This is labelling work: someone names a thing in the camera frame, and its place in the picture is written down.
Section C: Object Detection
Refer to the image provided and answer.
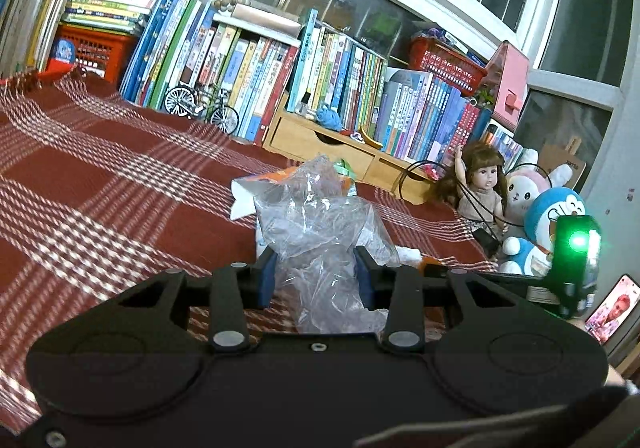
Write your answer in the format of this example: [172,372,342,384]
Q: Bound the clear plastic bag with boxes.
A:
[254,155,399,334]

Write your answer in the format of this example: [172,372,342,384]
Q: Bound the orange paper box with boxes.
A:
[229,166,357,220]

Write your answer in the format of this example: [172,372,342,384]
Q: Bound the green white snack wrapper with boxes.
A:
[333,160,356,183]

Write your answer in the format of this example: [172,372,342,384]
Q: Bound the far left books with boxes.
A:
[1,0,66,79]

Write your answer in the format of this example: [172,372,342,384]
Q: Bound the person right hand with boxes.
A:
[605,364,626,386]

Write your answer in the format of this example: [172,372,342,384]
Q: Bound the smartphone with lit screen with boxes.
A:
[585,275,639,345]

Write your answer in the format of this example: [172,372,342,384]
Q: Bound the blue Doraemon plush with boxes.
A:
[498,187,586,277]

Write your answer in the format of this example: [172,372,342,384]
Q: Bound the pink white bunny plush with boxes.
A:
[504,163,573,227]

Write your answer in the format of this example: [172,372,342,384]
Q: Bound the brown haired doll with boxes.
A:
[435,142,506,235]

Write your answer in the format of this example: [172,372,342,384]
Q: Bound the yellow banana toy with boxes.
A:
[359,127,383,150]

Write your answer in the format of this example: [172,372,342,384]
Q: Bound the wooden drawer organizer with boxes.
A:
[262,92,433,204]

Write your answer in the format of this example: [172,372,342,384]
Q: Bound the red white plaid tablecloth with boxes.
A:
[0,69,499,434]

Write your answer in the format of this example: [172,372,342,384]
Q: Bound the upright book row right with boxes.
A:
[370,67,494,164]

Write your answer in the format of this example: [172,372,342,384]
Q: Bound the upright book row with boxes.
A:
[285,9,388,140]
[120,0,302,143]
[370,67,494,164]

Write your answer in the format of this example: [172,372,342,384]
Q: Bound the blue yarn ball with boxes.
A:
[316,106,343,133]

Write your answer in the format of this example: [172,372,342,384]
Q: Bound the small glass bottle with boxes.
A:
[297,91,310,116]

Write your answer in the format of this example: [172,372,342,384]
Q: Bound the miniature bicycle model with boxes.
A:
[162,82,240,135]

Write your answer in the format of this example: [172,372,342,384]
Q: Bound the pink plastic case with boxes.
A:
[484,40,529,131]

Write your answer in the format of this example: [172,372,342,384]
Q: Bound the upright book row middle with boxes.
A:
[285,9,388,140]

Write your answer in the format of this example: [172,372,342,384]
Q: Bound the red basket top right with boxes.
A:
[409,36,487,96]

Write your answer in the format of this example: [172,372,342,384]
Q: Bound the red basket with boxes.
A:
[48,24,138,86]
[409,36,487,96]

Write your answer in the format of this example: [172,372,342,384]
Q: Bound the upright book row left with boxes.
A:
[120,0,302,143]

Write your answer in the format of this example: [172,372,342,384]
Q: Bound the red basket left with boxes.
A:
[48,24,138,86]

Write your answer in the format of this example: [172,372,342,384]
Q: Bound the horizontal book stack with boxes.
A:
[61,0,157,37]

